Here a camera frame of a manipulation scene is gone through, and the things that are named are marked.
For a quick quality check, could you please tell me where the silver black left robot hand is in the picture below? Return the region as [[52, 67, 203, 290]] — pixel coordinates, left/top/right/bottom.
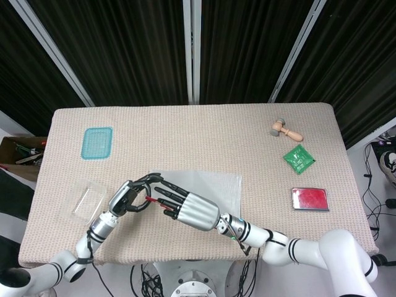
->
[[108, 173, 163, 218]]

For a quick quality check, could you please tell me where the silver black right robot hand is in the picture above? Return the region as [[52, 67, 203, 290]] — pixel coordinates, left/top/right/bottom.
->
[[153, 181, 222, 232]]

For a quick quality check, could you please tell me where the clear plastic bag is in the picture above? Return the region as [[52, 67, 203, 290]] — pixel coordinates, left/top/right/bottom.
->
[[149, 168, 243, 218]]

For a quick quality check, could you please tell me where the clear plastic container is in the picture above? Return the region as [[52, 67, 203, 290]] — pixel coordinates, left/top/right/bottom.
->
[[70, 179, 108, 224]]

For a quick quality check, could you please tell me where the teal plastic lid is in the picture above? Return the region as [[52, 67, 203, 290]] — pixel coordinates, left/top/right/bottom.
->
[[80, 126, 114, 161]]

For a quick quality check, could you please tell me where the beige waffle table cloth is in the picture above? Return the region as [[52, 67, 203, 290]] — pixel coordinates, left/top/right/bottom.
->
[[18, 102, 380, 267]]

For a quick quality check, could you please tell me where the cardboard box with tools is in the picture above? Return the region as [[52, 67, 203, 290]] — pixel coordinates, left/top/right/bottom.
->
[[0, 136, 49, 182]]

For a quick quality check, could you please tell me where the black fabric item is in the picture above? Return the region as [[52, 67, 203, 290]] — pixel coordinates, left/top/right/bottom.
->
[[0, 168, 35, 221]]

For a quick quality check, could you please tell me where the red flat tin box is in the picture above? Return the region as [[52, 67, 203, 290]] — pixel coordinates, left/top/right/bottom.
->
[[290, 187, 330, 212]]

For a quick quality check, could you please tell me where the green foil packet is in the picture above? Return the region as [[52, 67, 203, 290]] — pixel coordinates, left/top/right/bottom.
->
[[283, 144, 316, 175]]

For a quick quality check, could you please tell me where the small wooden mallet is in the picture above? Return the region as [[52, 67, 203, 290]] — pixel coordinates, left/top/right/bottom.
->
[[270, 118, 304, 142]]

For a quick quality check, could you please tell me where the black curtain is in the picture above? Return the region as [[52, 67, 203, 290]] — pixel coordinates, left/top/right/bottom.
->
[[0, 0, 396, 149]]

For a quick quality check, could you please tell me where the black white sneaker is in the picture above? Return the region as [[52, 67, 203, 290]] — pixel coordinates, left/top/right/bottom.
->
[[379, 150, 396, 188]]

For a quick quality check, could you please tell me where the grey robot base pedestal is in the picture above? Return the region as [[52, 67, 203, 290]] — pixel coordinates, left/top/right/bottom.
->
[[154, 259, 239, 297]]

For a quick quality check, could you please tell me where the aluminium frame post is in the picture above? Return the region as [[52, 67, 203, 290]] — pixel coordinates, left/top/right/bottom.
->
[[268, 0, 329, 103], [182, 0, 202, 105], [6, 0, 95, 108]]

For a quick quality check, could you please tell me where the black cable bundle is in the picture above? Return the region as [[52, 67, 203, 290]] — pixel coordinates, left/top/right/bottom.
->
[[361, 129, 396, 239]]

